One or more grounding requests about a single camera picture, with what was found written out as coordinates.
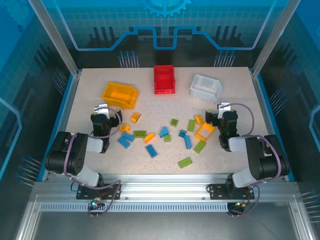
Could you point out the long blue lego brick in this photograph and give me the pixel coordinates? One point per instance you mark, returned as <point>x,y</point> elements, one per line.
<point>188,142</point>

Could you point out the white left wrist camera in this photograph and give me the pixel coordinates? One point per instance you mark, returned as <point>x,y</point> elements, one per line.
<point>102,110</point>

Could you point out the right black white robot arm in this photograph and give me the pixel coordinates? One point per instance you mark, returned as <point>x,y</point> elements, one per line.
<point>260,160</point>

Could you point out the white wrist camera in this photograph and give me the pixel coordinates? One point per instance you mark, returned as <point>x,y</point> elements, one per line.
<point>102,110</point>
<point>223,108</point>

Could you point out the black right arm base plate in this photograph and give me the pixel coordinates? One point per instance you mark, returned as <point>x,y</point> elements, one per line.
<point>217,192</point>

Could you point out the aluminium mounting rail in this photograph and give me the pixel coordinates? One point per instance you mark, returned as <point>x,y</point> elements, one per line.
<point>162,188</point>

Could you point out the small lit connector board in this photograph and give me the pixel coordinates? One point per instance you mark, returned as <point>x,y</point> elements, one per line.
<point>95,204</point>
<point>240,205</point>

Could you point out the white plastic bin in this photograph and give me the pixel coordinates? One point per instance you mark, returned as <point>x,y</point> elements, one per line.
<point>206,87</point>

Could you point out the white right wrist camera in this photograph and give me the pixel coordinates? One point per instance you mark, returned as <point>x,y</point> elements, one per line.
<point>223,108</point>

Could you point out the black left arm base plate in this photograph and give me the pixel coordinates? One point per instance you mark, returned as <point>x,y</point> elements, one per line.
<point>83,192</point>

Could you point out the small green lego brick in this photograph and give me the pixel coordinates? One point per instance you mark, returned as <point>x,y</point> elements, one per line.
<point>167,138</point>
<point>174,122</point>

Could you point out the yellow lego window frame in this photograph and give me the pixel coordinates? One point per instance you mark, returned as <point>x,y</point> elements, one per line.
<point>198,136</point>

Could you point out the red plastic bin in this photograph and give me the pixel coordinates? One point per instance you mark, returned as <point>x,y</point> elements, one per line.
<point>163,80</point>

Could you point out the small yellow lego brick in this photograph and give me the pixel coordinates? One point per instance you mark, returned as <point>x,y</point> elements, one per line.
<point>135,117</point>
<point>198,119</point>

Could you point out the small blue lego brick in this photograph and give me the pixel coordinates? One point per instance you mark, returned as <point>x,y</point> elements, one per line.
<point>182,133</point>

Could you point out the blue sloped lego piece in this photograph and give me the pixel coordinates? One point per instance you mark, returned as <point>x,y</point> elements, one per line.
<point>164,132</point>

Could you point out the yellow plastic bin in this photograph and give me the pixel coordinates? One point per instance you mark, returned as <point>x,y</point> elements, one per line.
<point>120,96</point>

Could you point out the aluminium frame post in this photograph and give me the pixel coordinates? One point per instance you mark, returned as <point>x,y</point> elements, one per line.
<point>272,37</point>
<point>57,37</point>

